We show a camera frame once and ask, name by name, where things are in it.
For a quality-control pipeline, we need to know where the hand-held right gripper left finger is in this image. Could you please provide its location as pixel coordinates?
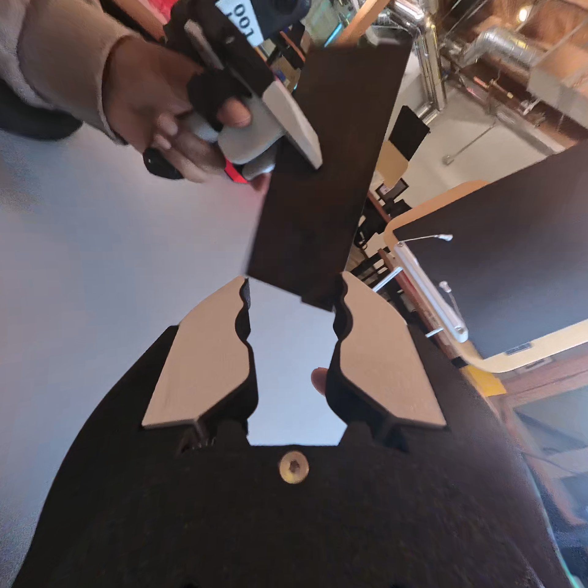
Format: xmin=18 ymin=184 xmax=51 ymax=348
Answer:
xmin=141 ymin=276 xmax=259 ymax=431

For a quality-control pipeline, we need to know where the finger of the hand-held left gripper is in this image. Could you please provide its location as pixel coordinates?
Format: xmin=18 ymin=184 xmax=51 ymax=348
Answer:
xmin=263 ymin=81 xmax=324 ymax=170

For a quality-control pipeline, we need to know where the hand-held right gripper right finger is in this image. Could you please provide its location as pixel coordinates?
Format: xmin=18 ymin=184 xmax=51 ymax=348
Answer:
xmin=325 ymin=271 xmax=447 ymax=429

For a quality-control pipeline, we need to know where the black plate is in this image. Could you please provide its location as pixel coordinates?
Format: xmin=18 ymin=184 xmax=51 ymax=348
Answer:
xmin=247 ymin=37 xmax=413 ymax=314

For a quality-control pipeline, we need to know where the person's left forearm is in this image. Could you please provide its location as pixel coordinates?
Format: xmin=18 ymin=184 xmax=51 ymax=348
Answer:
xmin=0 ymin=0 xmax=135 ymax=144

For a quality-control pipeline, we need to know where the person's left hand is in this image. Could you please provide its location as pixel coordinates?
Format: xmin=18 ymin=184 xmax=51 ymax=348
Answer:
xmin=103 ymin=37 xmax=272 ymax=194

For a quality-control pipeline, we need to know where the beige chair with black cover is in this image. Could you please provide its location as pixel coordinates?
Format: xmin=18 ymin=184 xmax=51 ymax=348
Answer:
xmin=377 ymin=105 xmax=432 ymax=190

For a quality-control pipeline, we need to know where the black board with wooden rim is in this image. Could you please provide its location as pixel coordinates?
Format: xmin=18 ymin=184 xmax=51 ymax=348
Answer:
xmin=383 ymin=141 xmax=588 ymax=374

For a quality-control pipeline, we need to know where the white metal bracket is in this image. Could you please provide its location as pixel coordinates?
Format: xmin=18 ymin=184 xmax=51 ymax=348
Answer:
xmin=394 ymin=233 xmax=470 ymax=344

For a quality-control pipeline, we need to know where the silver ventilation duct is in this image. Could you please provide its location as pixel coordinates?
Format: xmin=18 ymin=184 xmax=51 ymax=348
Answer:
xmin=390 ymin=0 xmax=449 ymax=126
xmin=458 ymin=24 xmax=544 ymax=70

